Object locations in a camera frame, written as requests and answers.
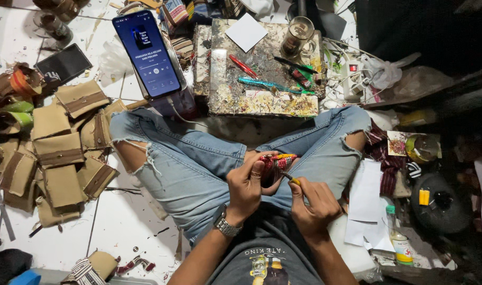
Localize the person's right hand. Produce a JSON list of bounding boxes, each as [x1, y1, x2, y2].
[[288, 177, 344, 240]]

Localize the black flat wallet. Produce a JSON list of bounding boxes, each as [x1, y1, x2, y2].
[[34, 43, 93, 85]]

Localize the white square paper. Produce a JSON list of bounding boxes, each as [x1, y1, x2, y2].
[[224, 13, 269, 54]]

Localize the floral printed card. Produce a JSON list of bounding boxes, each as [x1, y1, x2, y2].
[[387, 131, 409, 157]]

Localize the silver phone stand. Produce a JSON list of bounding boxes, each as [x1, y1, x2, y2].
[[130, 37, 188, 102]]

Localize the crumpled clear plastic wrap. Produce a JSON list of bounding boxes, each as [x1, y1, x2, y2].
[[97, 40, 136, 88]]

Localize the paint-splattered work board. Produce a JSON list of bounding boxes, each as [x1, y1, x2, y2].
[[193, 18, 327, 118]]

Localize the yellow-handled small brush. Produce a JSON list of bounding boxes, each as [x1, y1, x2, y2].
[[280, 171, 302, 187]]

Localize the single tan pouch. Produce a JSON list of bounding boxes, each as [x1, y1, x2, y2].
[[87, 250, 120, 281]]

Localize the silver metal wristwatch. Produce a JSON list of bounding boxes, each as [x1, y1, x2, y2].
[[213, 205, 244, 238]]

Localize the dark red striped cloth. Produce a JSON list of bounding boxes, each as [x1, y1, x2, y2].
[[363, 119, 407, 197]]

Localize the white paper sheets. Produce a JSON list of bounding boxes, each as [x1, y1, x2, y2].
[[343, 158, 396, 253]]

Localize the red woven strip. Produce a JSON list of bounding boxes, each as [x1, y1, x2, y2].
[[116, 255, 157, 276]]

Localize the red pen tool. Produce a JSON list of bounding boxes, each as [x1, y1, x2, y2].
[[229, 54, 260, 79]]

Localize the pile of tan fabric pouches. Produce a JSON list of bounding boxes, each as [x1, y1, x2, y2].
[[0, 79, 129, 229]]

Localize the grey metal strips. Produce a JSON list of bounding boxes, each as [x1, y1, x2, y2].
[[0, 178, 16, 242]]

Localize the black smartphone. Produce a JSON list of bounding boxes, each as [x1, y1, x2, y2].
[[112, 9, 182, 100]]

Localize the white plastic bag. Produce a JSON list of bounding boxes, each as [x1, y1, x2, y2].
[[360, 52, 422, 91]]

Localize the red woven patterned pouch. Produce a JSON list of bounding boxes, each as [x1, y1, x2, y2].
[[258, 153, 299, 189]]

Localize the black round lid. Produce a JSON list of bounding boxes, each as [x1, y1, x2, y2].
[[410, 173, 472, 235]]

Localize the teal toothbrush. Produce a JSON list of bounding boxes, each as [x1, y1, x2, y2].
[[237, 76, 315, 96]]

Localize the orange woven ribbon roll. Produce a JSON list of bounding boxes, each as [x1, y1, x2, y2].
[[9, 63, 44, 96]]

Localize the green and red packet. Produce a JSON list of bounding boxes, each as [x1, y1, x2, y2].
[[288, 65, 316, 89]]

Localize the dark glass jar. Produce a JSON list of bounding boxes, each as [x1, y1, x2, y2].
[[33, 9, 74, 45]]

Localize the yellow glue cup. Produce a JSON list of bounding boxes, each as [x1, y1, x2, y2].
[[405, 134, 440, 164]]

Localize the glass mug with handle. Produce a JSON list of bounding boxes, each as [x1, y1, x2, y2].
[[280, 16, 317, 61]]

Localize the glass bottle with green cap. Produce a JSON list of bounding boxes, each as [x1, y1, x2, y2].
[[385, 204, 415, 266]]

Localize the white charging cable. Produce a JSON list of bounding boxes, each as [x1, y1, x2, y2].
[[166, 97, 210, 129]]

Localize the black pen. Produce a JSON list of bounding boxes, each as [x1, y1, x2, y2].
[[273, 55, 319, 75]]

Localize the person's legs in blue jeans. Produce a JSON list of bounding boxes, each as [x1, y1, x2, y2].
[[109, 105, 371, 243]]

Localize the clear plastic bag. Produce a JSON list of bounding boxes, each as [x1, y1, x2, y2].
[[391, 65, 455, 102]]

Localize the black and white striped pouch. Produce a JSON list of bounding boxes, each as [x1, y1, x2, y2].
[[61, 257, 107, 285]]

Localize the green ribbon rolls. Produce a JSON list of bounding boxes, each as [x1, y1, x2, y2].
[[0, 100, 35, 134]]

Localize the heap of woven fabric pieces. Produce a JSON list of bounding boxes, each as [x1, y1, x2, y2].
[[158, 0, 241, 60]]

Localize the black cloth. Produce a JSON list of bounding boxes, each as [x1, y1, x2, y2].
[[0, 234, 33, 285]]

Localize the person's left hand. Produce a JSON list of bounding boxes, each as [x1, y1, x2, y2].
[[225, 150, 283, 223]]

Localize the person's grey printed shirt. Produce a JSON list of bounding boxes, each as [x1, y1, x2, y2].
[[204, 203, 325, 285]]

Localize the blue plastic object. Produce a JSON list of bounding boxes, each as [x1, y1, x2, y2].
[[8, 269, 42, 285]]

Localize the white power strip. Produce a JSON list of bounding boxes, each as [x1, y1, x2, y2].
[[341, 59, 365, 101]]

